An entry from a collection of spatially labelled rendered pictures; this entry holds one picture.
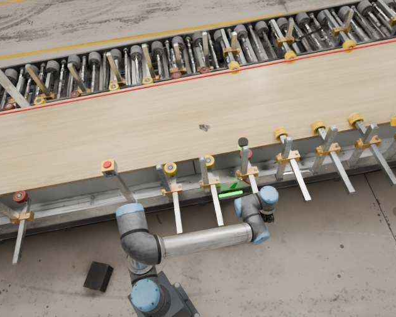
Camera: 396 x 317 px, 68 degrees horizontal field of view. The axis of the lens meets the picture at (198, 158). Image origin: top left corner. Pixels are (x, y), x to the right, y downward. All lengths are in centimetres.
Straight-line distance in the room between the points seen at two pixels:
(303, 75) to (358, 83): 39
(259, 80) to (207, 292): 170
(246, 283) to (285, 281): 30
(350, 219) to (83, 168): 219
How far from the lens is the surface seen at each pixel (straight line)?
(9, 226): 246
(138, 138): 213
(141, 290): 173
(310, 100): 230
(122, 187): 184
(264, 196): 147
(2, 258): 330
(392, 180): 199
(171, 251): 123
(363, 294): 273
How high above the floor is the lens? 252
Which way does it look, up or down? 57 degrees down
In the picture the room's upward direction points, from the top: 11 degrees counter-clockwise
